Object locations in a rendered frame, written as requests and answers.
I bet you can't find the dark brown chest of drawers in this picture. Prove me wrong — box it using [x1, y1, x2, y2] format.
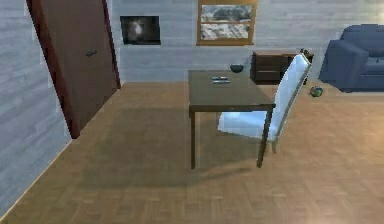
[250, 50, 315, 86]

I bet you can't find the dark brown wooden table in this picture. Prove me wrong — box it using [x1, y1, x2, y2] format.
[187, 69, 277, 170]

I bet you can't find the dark bowl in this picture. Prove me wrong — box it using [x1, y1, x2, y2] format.
[229, 63, 245, 74]

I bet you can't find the white chair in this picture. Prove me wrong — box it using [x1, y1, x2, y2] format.
[217, 53, 313, 155]

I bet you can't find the wooden framed window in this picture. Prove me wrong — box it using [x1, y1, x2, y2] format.
[196, 0, 259, 47]

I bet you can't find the green ball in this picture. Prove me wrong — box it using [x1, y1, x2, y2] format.
[310, 85, 324, 98]

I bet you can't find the dark brown room door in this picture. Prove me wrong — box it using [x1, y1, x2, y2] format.
[25, 0, 122, 140]

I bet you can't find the blue sofa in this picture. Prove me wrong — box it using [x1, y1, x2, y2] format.
[318, 23, 384, 93]

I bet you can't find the dark framed wall picture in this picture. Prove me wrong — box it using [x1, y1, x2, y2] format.
[119, 15, 162, 46]

